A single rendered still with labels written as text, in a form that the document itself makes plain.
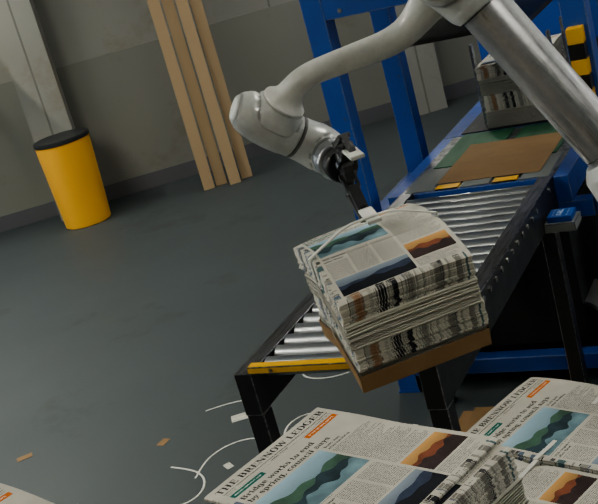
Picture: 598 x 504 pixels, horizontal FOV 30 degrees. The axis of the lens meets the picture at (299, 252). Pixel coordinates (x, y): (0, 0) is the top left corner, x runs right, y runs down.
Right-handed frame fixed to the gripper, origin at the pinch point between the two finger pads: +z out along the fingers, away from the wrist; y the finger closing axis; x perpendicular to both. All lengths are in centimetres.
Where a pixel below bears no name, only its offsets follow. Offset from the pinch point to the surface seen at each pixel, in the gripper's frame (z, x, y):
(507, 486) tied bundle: 78, 8, 23
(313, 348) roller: -44, 14, 54
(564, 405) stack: 32, -21, 45
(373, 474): 72, 26, 17
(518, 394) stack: 22, -15, 46
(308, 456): 59, 33, 18
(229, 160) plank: -572, -33, 158
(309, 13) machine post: -166, -33, -5
